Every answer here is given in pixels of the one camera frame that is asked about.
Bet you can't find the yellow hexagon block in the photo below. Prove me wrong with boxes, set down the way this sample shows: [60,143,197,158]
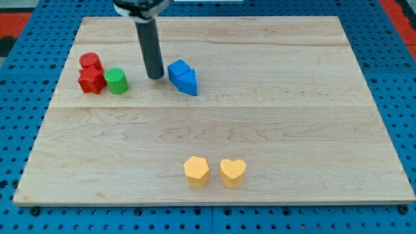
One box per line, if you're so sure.
[183,156,210,188]

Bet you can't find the yellow heart block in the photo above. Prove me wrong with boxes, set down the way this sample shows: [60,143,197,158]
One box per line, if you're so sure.
[220,159,246,189]

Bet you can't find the red cylinder block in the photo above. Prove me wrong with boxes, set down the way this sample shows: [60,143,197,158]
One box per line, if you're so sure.
[79,52,104,72]

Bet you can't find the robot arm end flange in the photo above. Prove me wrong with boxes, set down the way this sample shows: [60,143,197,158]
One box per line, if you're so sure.
[112,0,171,23]

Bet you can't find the red star block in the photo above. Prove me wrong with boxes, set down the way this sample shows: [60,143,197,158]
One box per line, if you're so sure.
[78,66,107,94]

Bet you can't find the blue triangle block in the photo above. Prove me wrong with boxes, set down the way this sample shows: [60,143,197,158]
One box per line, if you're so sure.
[176,70,198,96]

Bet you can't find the light wooden board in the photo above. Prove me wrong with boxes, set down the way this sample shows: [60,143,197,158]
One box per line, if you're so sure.
[14,16,415,207]

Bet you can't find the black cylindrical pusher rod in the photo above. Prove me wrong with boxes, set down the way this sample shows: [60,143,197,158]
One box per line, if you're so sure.
[135,19,164,79]

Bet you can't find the blue cube block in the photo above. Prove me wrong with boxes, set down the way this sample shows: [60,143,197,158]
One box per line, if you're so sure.
[168,59,191,88]

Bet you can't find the green cylinder block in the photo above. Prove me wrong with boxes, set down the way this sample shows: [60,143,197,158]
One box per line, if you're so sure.
[104,68,129,94]

